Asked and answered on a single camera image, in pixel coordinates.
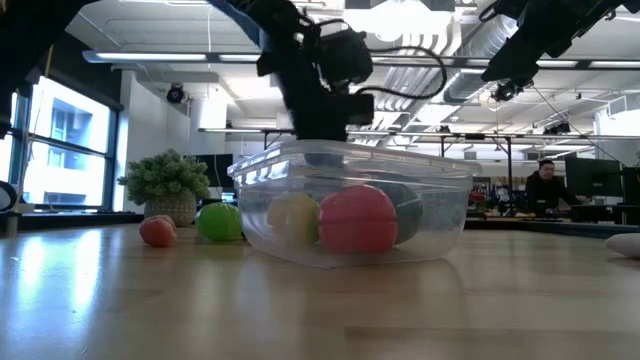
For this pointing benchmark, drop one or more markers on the clear plastic tupperware container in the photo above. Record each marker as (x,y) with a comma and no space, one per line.
(450,200)

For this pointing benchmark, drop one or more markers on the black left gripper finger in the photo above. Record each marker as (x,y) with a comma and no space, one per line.
(320,122)

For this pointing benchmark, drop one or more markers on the bright ceiling panel light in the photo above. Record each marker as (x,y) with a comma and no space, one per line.
(400,25)

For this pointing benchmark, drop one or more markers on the black ceiling spotlight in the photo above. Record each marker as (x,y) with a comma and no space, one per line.
(505,93)
(557,128)

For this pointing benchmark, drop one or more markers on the silver ventilation duct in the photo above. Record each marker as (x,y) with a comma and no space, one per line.
(460,85)

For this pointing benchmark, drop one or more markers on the person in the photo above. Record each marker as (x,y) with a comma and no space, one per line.
(545,192)

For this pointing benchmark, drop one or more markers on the pink toy peach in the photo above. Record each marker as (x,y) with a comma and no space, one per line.
(158,232)

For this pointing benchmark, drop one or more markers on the black computer monitor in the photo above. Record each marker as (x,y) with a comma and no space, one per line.
(215,170)
(595,177)
(632,186)

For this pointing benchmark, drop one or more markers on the yellow toy lemon with leaf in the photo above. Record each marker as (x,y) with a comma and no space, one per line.
(292,220)

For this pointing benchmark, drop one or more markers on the light green toy lime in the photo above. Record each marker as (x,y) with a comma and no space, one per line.
(219,222)

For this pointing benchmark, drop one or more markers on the green faux potted plant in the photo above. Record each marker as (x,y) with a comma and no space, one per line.
(165,175)

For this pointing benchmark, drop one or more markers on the black background gantry frame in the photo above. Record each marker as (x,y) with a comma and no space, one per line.
(509,165)
(235,130)

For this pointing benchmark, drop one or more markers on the red toy tomato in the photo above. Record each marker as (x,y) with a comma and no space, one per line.
(357,220)

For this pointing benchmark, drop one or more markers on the striped green toy watermelon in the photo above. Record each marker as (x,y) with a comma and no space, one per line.
(407,210)

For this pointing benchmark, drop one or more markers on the long linear ceiling light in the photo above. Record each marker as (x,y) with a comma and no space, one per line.
(150,56)

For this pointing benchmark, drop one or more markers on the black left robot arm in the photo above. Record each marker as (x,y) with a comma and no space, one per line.
(30,50)

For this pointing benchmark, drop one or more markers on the round black ceiling camera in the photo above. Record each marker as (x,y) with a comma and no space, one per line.
(175,94)

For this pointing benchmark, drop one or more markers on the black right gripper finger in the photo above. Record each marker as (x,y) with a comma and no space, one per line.
(522,72)
(507,60)

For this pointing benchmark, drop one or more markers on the large office window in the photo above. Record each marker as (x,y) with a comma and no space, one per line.
(70,140)

